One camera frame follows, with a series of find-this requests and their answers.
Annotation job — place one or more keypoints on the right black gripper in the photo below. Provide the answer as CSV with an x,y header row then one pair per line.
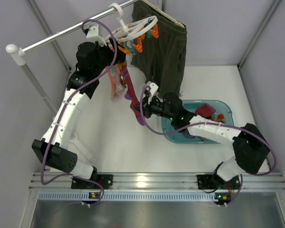
x,y
144,107

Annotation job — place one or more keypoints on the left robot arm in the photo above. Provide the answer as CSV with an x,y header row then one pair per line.
x,y
93,61

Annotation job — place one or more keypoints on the beige clothes hanger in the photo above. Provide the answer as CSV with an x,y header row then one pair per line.
x,y
164,14

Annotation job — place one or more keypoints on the aluminium mounting rail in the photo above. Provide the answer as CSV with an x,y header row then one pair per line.
x,y
183,187

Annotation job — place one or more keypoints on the maroon striped sock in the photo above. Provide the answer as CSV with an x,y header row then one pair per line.
x,y
205,111
130,94

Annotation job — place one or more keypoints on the brown argyle sock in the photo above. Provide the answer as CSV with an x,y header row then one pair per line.
x,y
218,118

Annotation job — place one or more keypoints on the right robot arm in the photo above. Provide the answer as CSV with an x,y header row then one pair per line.
x,y
247,143

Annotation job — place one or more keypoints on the teal clothes peg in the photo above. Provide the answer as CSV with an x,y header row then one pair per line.
x,y
129,49

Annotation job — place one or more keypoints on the white round clip hanger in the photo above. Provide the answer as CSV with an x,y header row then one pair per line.
x,y
133,30

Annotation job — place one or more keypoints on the orange empty clothes peg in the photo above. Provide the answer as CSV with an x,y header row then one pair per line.
x,y
137,44

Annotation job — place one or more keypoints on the silver clothes rail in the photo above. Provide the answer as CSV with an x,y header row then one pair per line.
x,y
34,20

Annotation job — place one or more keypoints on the pink patterned sock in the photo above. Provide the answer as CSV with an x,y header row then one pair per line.
x,y
118,86

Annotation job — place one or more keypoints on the olive green shorts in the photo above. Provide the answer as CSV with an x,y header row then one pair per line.
x,y
162,59

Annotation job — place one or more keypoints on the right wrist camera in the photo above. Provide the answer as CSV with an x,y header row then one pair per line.
x,y
151,90

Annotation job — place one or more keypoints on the teal plastic basin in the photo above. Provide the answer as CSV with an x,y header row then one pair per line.
x,y
192,105

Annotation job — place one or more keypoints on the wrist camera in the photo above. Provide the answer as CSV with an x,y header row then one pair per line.
x,y
151,90
93,34

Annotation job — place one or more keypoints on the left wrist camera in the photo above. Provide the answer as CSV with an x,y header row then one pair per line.
x,y
93,34

